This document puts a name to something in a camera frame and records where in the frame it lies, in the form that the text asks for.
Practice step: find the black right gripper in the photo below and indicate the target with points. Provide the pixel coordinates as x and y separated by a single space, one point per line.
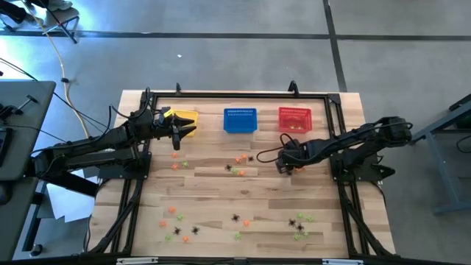
294 152

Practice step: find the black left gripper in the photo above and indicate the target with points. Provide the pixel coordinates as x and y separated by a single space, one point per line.
162 125

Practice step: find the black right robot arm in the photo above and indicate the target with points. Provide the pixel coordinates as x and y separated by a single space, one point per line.
349 140

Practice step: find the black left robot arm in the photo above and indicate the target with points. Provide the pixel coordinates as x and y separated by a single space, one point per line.
92 143

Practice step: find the yellow plastic mesh basket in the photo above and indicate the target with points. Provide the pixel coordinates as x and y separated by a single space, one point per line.
189 113

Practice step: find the red plastic mesh basket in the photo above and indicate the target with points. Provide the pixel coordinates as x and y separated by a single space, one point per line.
294 117

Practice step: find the blue plastic mesh basket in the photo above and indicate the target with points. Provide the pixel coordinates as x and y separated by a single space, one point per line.
240 120

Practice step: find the black diagonal stand beam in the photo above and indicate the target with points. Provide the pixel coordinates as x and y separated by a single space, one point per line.
73 186

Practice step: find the white paper sheets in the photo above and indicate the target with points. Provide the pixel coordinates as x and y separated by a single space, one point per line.
70 206

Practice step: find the black tripod stand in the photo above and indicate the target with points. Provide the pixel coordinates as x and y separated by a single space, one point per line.
68 33

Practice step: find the grey side table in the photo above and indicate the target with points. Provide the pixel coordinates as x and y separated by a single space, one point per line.
25 129

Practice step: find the person's shoe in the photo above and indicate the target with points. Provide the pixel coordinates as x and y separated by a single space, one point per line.
60 4

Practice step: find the black desk device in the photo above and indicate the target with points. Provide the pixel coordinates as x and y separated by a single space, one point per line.
5 110

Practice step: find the black caster wheel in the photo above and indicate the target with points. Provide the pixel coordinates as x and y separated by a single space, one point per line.
35 250

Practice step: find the grey desk surface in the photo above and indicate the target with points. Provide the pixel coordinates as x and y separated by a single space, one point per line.
14 221

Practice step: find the person's leg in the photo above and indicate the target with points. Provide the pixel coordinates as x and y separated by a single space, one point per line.
11 9

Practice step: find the black frame clamp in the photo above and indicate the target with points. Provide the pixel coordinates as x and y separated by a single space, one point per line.
293 87
178 88

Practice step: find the silver edge bracket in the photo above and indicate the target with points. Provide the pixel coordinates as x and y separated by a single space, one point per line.
137 260
342 261

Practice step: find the blue-grey metal table frame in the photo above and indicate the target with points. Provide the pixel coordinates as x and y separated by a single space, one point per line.
439 165

